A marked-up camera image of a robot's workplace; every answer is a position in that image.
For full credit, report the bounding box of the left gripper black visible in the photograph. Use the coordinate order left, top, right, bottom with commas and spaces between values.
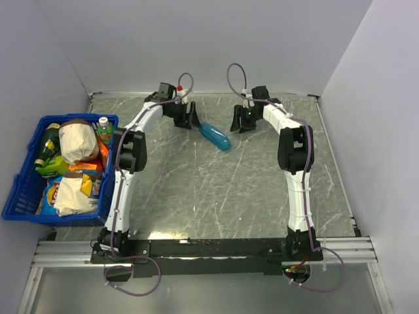
165, 102, 202, 130

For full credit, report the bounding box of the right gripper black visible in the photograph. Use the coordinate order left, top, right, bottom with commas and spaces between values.
230, 105, 261, 133

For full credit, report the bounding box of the blue translucent glasses case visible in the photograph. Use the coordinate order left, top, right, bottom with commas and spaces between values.
199, 122, 231, 151

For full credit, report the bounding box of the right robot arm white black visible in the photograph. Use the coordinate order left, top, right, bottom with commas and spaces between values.
230, 86, 316, 260

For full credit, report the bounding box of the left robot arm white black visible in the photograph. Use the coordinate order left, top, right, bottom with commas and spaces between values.
96, 82, 200, 263

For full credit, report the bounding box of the green bottle white cap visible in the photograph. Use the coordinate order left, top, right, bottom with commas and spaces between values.
98, 116, 113, 147

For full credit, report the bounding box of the orange snack pack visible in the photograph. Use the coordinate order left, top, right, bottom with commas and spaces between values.
69, 137, 109, 173

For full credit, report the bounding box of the brown white paper bag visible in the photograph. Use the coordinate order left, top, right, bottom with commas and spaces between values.
59, 119, 99, 165

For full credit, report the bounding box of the lime green snack pack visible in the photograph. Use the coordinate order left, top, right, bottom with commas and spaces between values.
35, 155, 69, 178

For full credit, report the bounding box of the dark green glass bottle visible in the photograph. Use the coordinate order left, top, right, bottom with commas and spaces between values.
34, 123, 60, 167

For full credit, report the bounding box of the blue yellow chips bag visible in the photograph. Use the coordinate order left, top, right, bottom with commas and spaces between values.
35, 176, 63, 216

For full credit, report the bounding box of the blue plastic basket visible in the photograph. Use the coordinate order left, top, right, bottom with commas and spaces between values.
2, 113, 115, 228

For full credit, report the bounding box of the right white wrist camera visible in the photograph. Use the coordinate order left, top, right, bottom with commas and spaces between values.
241, 88, 254, 108

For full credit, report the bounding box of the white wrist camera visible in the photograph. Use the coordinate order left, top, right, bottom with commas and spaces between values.
175, 85, 191, 105
241, 88, 254, 108

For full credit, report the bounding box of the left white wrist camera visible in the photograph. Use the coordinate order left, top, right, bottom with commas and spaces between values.
175, 85, 191, 105

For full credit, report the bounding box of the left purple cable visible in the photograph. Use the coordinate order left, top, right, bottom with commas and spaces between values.
103, 72, 195, 298

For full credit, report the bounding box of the purple cable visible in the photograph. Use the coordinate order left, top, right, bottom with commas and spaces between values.
227, 62, 346, 292
103, 72, 195, 298

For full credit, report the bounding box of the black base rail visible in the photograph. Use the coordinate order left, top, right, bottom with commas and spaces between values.
90, 238, 323, 278

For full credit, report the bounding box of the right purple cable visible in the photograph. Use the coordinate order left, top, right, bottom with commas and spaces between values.
227, 62, 346, 292

